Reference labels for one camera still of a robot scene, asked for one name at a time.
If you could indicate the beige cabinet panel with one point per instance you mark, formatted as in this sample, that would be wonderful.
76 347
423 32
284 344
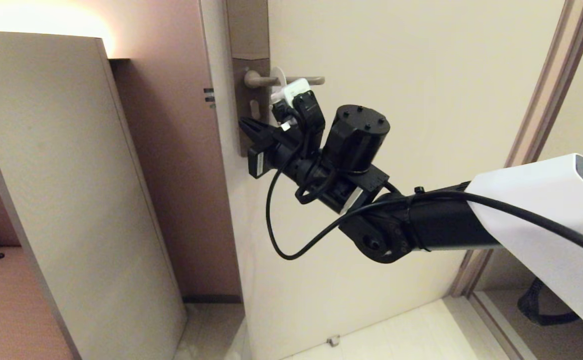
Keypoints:
71 200

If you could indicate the brown door lock plate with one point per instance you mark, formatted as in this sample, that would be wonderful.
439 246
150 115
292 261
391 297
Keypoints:
246 30

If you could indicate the white door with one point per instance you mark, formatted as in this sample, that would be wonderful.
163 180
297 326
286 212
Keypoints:
421 75

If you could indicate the dark baseboard strip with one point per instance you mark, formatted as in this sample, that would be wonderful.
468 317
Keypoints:
211 299

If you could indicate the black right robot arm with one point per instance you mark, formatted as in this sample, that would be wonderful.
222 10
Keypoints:
446 225

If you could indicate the brown leather chair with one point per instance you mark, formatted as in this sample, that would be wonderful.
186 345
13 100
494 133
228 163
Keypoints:
6 310

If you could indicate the small metal door stop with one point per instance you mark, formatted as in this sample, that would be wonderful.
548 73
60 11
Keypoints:
332 340

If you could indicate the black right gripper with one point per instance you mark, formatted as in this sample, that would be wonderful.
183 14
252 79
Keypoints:
291 157

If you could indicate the brown door frame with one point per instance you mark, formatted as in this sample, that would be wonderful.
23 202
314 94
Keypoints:
546 75

